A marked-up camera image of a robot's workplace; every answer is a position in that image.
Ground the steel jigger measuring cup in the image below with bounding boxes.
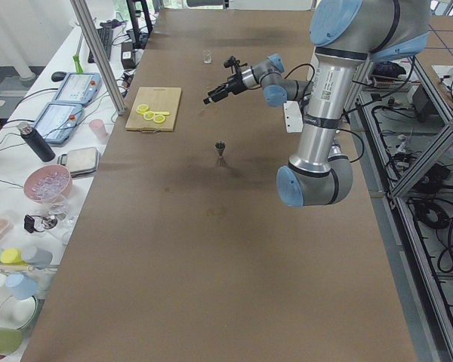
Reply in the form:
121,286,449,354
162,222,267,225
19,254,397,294
215,140,226,167

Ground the pink bowl with ice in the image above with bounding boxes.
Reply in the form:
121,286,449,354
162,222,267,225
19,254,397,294
23,164,72,204

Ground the aluminium frame post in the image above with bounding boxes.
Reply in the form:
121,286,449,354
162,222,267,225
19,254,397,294
70,0,126,115

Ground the lemon slice near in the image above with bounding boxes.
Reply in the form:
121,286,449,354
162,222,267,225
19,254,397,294
136,104,149,115

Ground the teach pendant far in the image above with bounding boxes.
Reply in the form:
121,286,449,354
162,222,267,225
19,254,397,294
53,72,102,106

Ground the teach pendant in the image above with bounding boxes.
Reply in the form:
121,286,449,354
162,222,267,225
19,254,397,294
33,103,83,145
53,72,102,106

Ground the lemon slice middle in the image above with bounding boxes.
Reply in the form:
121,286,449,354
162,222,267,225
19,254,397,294
143,112,155,121

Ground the wine glass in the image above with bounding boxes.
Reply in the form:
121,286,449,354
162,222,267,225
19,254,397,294
42,195,77,228

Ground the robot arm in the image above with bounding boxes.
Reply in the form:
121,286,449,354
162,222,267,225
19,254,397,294
203,1,431,207

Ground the lemon slice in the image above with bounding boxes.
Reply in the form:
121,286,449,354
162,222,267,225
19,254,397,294
153,115,166,124
143,112,155,121
136,104,149,115

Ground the pink plastic cup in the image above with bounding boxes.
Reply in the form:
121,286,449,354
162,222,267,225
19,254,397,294
89,118,108,140

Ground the clear glass cup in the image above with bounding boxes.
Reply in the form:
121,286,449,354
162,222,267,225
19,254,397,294
202,50,212,64

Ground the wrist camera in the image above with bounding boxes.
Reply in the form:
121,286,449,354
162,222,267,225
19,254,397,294
223,56,239,71

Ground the wooden cutting board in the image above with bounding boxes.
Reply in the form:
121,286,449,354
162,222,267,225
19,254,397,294
125,87,182,133

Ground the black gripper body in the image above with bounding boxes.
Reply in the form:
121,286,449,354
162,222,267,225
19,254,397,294
221,73,248,97

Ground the black thermos bottle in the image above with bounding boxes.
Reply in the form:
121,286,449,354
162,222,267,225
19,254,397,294
17,121,55,162

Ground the teach pendant near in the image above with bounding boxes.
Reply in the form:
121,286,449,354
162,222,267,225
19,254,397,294
33,103,83,145

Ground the lemon slice far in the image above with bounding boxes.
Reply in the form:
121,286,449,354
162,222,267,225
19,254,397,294
153,115,166,124

